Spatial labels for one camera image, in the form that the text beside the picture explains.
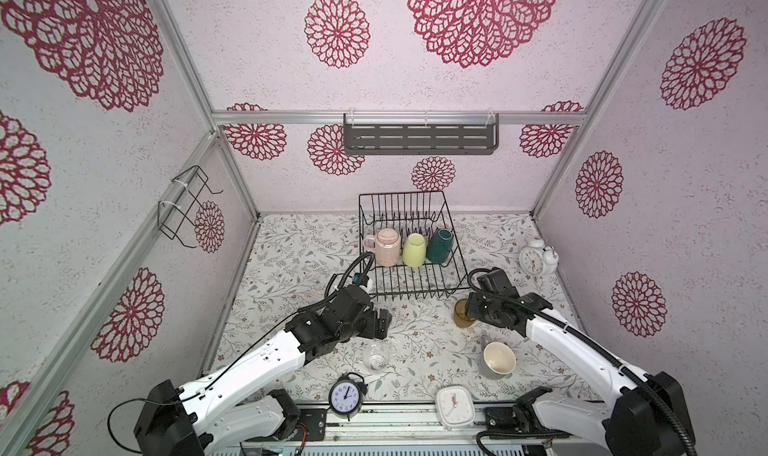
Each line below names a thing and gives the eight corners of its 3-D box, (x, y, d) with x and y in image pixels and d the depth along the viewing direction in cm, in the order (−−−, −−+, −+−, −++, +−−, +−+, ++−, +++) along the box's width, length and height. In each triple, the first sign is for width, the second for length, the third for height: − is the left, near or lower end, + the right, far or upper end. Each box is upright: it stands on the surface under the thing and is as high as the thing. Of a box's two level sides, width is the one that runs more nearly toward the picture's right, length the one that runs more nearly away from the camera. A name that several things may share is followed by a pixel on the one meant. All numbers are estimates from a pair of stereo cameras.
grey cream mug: (479, 384, 82) (490, 372, 74) (473, 351, 88) (482, 337, 80) (507, 384, 82) (521, 372, 74) (499, 351, 88) (511, 337, 80)
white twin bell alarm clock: (534, 284, 102) (549, 263, 93) (515, 262, 108) (528, 240, 98) (545, 279, 104) (562, 258, 94) (526, 258, 109) (539, 235, 100)
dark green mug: (427, 263, 106) (431, 242, 96) (425, 250, 109) (429, 228, 100) (448, 263, 106) (455, 242, 96) (446, 250, 109) (452, 228, 100)
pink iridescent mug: (365, 266, 104) (363, 242, 94) (366, 252, 108) (364, 228, 98) (398, 266, 104) (400, 242, 94) (398, 252, 108) (399, 228, 98)
